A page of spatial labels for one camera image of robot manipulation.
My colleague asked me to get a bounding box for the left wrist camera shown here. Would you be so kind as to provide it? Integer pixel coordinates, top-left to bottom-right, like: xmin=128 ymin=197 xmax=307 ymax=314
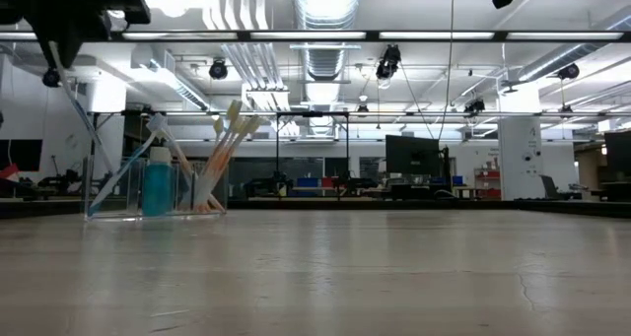
xmin=106 ymin=0 xmax=152 ymax=26

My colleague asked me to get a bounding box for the black monitor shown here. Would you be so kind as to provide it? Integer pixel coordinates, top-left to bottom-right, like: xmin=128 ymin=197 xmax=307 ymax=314
xmin=603 ymin=130 xmax=631 ymax=203
xmin=0 ymin=139 xmax=44 ymax=172
xmin=385 ymin=134 xmax=441 ymax=177

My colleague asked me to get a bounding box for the blue and white toothbrush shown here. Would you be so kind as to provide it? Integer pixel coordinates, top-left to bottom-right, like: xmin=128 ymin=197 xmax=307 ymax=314
xmin=47 ymin=40 xmax=115 ymax=175
xmin=87 ymin=112 xmax=168 ymax=217

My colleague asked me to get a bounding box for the red shelf unit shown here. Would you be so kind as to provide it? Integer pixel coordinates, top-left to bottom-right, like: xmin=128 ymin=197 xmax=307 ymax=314
xmin=473 ymin=167 xmax=502 ymax=200

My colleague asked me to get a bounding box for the black aluminium table frame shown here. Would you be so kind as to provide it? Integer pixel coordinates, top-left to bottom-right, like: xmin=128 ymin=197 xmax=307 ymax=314
xmin=0 ymin=196 xmax=631 ymax=220

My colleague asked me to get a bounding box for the small blue mouthwash bottle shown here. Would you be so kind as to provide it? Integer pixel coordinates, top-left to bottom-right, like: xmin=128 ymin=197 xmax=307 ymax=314
xmin=141 ymin=146 xmax=175 ymax=217

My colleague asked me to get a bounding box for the long ceiling light rail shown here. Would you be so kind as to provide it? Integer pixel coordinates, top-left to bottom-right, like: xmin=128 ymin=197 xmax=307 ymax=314
xmin=0 ymin=29 xmax=631 ymax=43

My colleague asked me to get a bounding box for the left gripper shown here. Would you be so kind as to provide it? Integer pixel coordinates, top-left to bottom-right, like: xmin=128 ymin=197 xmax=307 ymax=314
xmin=22 ymin=0 xmax=113 ymax=71

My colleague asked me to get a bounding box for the white pillar machine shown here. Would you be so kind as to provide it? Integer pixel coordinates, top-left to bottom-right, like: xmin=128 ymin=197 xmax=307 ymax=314
xmin=496 ymin=116 xmax=546 ymax=202

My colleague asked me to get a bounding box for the clear acrylic organizer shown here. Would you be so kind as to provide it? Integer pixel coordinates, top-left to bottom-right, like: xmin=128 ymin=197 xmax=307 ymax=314
xmin=81 ymin=153 xmax=231 ymax=223

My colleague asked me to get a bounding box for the black background rig frame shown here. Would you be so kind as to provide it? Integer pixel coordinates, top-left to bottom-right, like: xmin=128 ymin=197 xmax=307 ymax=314
xmin=274 ymin=110 xmax=351 ymax=199

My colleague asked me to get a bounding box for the silver ceiling duct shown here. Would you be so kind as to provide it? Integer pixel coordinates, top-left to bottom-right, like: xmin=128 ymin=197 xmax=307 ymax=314
xmin=294 ymin=0 xmax=362 ymax=81

